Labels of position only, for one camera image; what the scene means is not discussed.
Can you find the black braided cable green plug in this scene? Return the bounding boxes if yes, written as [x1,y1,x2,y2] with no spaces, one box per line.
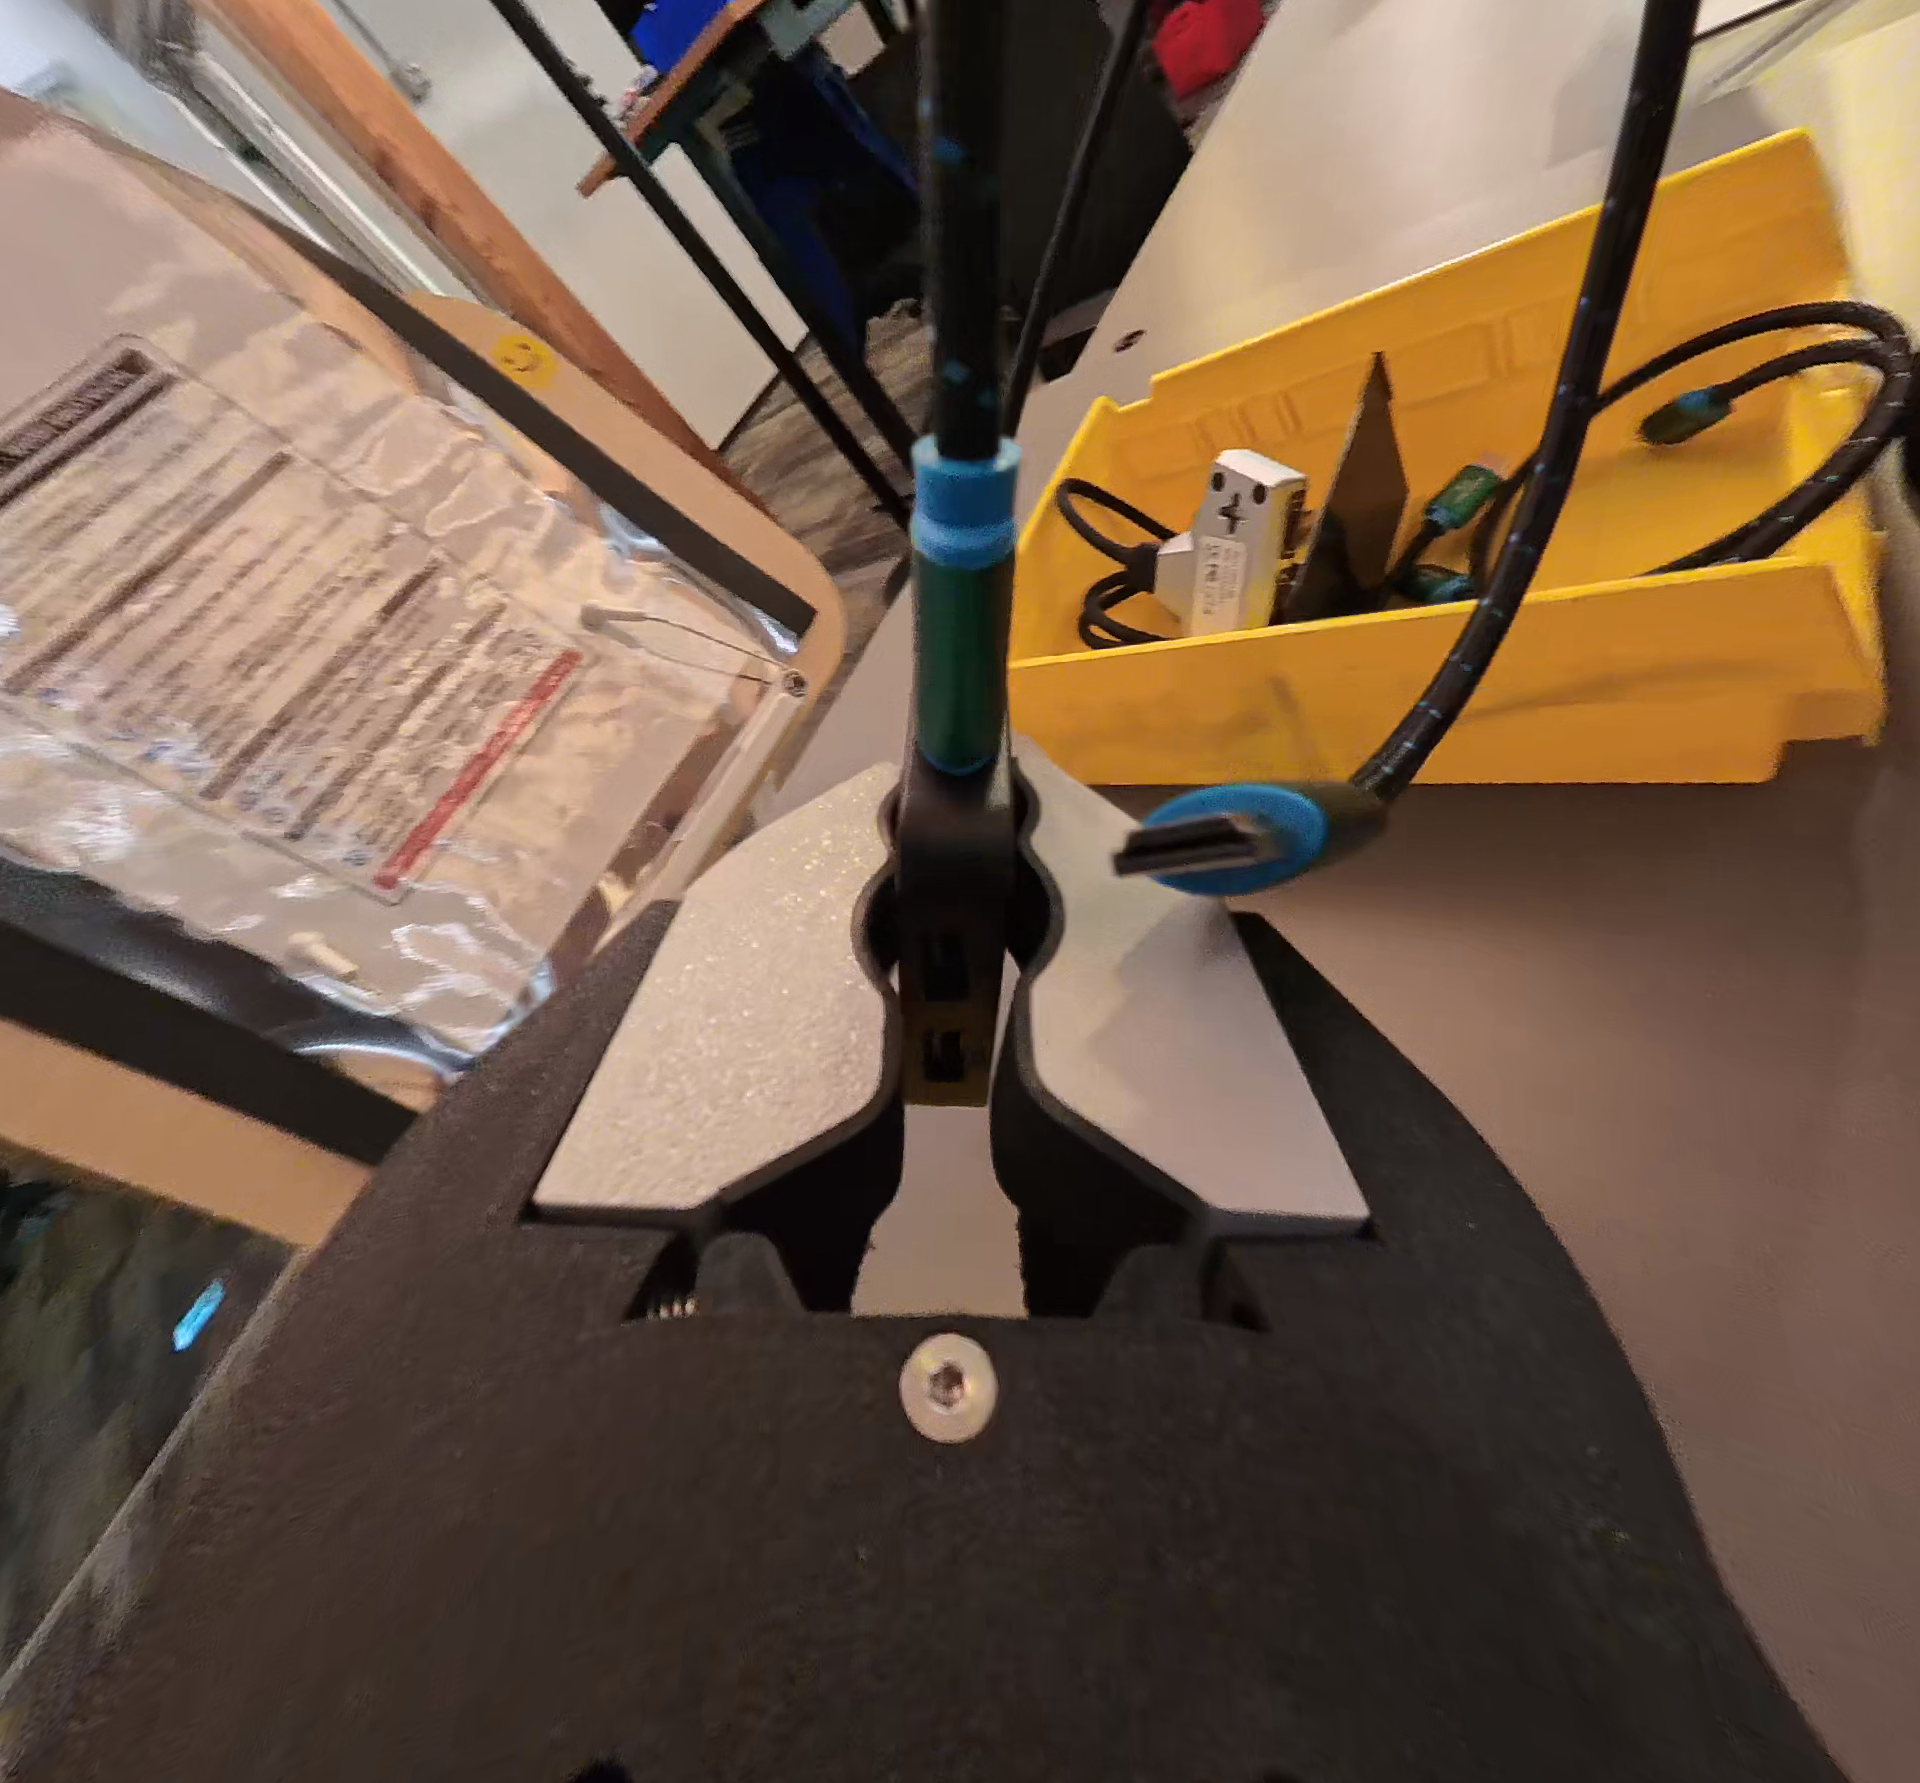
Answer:
[1394,458,1514,612]
[1500,302,1917,570]

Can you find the braided hdmi cable green plugs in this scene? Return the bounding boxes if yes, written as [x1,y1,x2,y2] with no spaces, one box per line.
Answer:
[906,0,1742,904]

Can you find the black bin divider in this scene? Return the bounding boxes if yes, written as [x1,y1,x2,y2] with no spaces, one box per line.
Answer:
[1281,354,1411,622]

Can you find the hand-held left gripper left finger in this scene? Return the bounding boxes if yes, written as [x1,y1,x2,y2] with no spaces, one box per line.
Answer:
[528,764,911,1230]

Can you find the wooden beam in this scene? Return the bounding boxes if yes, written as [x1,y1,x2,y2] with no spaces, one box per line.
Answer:
[60,0,725,468]

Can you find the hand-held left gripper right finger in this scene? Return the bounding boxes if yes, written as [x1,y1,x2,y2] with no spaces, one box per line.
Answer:
[989,746,1378,1248]

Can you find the black stanchion pole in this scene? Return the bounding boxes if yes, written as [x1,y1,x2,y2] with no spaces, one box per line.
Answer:
[381,0,906,520]

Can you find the dark grey adapter hub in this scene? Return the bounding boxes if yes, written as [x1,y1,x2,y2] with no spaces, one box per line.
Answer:
[896,748,1004,1114]

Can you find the sign stand with laminated sheet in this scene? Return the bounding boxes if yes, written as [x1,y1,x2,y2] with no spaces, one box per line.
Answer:
[0,88,850,1252]

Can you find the red bag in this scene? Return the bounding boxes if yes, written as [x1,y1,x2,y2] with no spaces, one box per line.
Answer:
[1152,0,1270,100]

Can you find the white metal adapter box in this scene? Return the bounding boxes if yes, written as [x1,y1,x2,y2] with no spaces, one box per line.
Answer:
[1154,452,1310,638]

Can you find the yellow plastic bin with divider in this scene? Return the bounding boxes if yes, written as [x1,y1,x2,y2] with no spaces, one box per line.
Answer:
[1007,130,1890,788]

